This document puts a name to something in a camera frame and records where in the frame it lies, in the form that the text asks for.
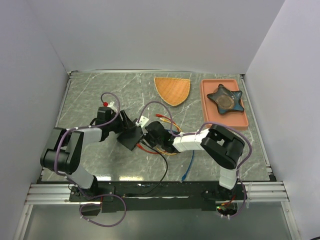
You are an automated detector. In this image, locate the pink rectangular tray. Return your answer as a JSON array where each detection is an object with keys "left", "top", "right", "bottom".
[{"left": 199, "top": 79, "right": 249, "bottom": 131}]

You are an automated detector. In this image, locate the orange woven basket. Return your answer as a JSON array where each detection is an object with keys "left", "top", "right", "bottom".
[{"left": 154, "top": 77, "right": 191, "bottom": 107}]

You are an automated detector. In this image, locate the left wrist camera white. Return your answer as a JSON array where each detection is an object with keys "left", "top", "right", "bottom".
[{"left": 103, "top": 101, "right": 119, "bottom": 112}]

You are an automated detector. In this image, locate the yellow ethernet cable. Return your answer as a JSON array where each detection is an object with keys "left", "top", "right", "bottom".
[{"left": 156, "top": 117, "right": 183, "bottom": 156}]

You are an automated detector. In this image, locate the red ethernet cable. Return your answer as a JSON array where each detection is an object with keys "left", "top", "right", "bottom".
[{"left": 136, "top": 113, "right": 181, "bottom": 155}]

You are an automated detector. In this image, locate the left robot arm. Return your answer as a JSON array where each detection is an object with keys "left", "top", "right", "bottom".
[{"left": 40, "top": 106, "right": 143, "bottom": 201}]

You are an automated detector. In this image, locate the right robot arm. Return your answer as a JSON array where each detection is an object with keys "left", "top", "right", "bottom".
[{"left": 144, "top": 121, "right": 245, "bottom": 200}]

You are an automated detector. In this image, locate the black ethernet cable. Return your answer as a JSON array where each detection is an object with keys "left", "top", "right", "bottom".
[{"left": 124, "top": 143, "right": 169, "bottom": 197}]

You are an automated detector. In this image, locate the blue ethernet cable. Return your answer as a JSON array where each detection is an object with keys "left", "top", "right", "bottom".
[{"left": 168, "top": 129, "right": 196, "bottom": 183}]

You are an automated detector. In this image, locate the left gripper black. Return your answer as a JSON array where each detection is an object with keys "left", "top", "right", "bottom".
[{"left": 107, "top": 110, "right": 136, "bottom": 134}]

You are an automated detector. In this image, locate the black network switch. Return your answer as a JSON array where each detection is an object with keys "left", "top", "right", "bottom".
[{"left": 117, "top": 126, "right": 144, "bottom": 151}]

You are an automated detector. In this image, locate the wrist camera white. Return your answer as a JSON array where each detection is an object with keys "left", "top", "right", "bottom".
[
  {"left": 135, "top": 115, "right": 149, "bottom": 128},
  {"left": 103, "top": 101, "right": 119, "bottom": 112}
]

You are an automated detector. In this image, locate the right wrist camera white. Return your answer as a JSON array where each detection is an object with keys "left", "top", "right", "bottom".
[{"left": 135, "top": 115, "right": 149, "bottom": 128}]

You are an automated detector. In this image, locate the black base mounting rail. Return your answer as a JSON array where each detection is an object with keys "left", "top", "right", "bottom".
[{"left": 69, "top": 181, "right": 247, "bottom": 213}]

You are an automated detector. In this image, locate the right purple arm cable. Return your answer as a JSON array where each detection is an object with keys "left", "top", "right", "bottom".
[{"left": 136, "top": 101, "right": 253, "bottom": 221}]

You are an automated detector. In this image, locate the blue star-shaped dish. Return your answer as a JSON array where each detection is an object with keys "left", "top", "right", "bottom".
[{"left": 206, "top": 84, "right": 245, "bottom": 115}]

